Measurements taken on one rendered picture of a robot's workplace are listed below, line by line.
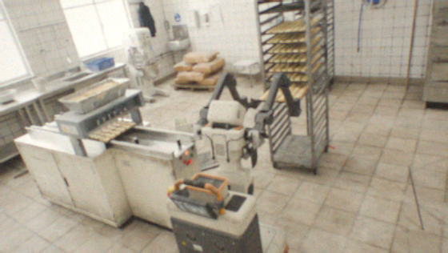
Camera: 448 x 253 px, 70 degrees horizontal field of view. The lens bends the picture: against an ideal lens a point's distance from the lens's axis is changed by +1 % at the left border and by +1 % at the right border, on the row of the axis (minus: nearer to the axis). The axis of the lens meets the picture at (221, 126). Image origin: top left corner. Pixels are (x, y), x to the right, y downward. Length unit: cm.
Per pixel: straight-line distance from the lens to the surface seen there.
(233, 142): 197
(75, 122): 278
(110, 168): 302
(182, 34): 776
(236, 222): 184
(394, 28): 587
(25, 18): 619
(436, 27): 479
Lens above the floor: 202
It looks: 25 degrees down
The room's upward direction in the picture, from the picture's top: 10 degrees counter-clockwise
